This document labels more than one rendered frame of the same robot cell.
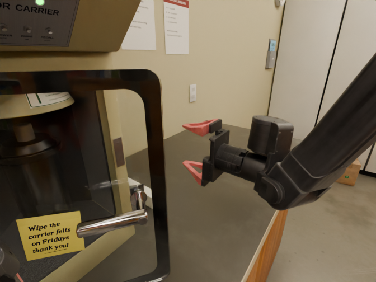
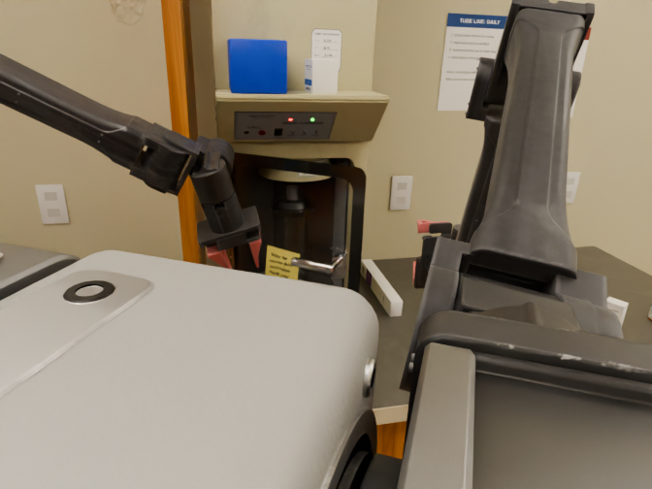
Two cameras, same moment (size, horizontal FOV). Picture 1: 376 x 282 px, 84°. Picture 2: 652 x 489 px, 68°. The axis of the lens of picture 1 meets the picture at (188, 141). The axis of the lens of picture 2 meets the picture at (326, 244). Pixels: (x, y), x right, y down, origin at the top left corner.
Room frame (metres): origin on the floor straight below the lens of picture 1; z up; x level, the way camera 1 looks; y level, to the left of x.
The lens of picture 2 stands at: (-0.42, -0.47, 1.59)
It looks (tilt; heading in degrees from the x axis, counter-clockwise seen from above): 22 degrees down; 40
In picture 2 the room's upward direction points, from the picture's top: 2 degrees clockwise
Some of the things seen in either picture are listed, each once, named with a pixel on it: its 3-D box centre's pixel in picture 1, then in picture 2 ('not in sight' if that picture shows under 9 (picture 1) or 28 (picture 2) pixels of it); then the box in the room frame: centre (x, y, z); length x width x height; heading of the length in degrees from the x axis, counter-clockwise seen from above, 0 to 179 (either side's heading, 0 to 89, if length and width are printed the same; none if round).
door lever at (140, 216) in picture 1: (115, 214); (316, 262); (0.23, 0.10, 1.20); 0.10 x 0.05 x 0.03; 109
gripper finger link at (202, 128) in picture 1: (200, 135); (428, 234); (0.42, -0.03, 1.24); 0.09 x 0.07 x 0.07; 54
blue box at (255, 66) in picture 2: not in sight; (256, 66); (0.21, 0.25, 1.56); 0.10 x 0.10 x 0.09; 54
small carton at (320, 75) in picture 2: not in sight; (320, 76); (0.31, 0.17, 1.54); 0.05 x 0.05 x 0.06; 59
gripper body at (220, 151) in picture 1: (229, 159); (440, 265); (0.38, -0.09, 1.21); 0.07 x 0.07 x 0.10; 54
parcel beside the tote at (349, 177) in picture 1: (335, 165); not in sight; (2.21, -1.80, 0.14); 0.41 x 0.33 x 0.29; 60
